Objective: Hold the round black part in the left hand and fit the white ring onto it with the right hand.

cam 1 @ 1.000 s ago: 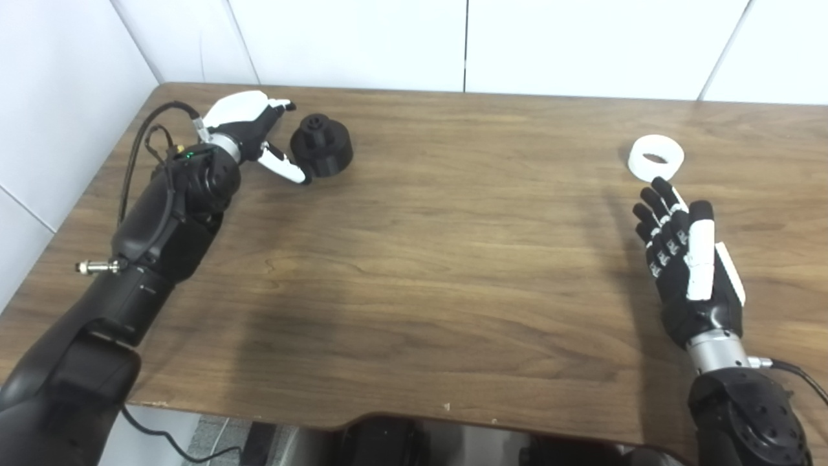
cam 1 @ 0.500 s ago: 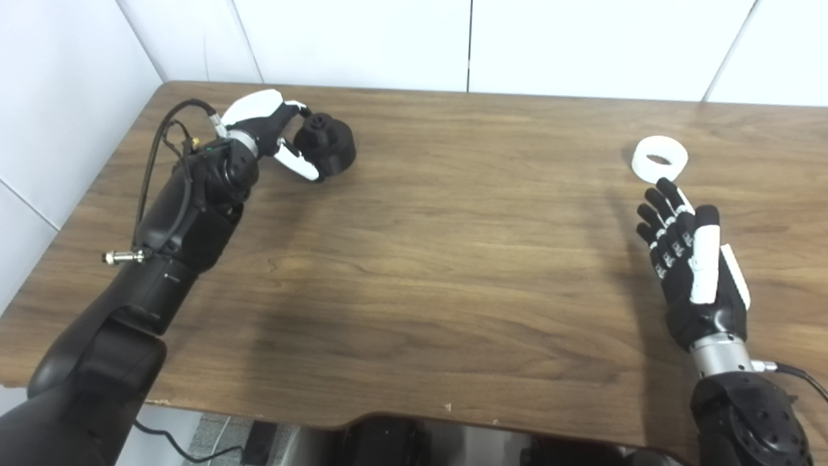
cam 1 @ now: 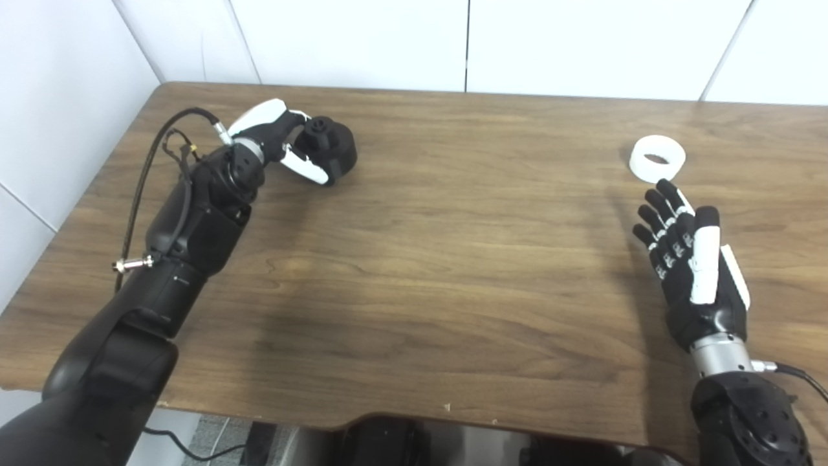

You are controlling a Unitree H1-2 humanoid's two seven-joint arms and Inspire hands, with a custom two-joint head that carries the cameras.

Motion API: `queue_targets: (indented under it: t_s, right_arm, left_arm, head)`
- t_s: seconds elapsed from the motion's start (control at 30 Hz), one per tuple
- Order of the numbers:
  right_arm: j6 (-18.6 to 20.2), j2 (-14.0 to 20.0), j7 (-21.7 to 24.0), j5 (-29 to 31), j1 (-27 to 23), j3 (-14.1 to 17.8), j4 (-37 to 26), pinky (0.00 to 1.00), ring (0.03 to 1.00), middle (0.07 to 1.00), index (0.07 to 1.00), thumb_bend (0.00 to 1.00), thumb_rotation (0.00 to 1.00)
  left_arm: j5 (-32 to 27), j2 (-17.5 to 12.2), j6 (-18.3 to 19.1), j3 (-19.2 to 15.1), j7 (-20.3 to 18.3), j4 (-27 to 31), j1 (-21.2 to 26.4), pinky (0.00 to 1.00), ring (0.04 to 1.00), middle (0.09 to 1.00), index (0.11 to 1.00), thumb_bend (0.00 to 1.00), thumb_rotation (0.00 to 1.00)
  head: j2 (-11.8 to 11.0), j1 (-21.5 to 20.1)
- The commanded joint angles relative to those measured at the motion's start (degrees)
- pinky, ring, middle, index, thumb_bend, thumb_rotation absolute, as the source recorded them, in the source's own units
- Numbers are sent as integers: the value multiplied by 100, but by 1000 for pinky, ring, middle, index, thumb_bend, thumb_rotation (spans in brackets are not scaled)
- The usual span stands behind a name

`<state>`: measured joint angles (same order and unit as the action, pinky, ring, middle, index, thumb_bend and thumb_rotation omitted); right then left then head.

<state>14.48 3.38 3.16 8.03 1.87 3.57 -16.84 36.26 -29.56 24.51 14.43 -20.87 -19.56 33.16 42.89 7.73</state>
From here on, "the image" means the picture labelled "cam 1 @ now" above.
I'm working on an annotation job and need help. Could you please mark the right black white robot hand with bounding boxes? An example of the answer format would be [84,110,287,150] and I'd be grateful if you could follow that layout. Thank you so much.
[633,179,754,377]

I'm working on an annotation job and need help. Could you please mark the black robot torso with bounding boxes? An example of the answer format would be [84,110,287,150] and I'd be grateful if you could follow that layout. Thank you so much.
[278,414,686,466]

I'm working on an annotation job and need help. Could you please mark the white ring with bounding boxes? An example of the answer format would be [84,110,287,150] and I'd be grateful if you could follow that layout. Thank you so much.
[629,135,687,183]

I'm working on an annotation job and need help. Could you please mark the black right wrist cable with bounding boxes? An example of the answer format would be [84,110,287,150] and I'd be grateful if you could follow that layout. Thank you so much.
[750,361,828,402]

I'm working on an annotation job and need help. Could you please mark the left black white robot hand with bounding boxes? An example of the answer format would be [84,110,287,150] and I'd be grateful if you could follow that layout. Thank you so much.
[228,98,337,187]

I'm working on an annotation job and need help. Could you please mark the thin left arm wires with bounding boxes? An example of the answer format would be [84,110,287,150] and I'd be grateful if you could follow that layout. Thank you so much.
[162,128,199,183]

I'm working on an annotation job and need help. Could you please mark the round black part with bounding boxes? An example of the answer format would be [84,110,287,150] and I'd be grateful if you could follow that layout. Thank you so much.
[294,116,358,185]

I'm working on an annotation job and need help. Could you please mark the black floor cable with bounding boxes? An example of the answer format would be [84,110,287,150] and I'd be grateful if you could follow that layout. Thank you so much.
[142,424,250,463]

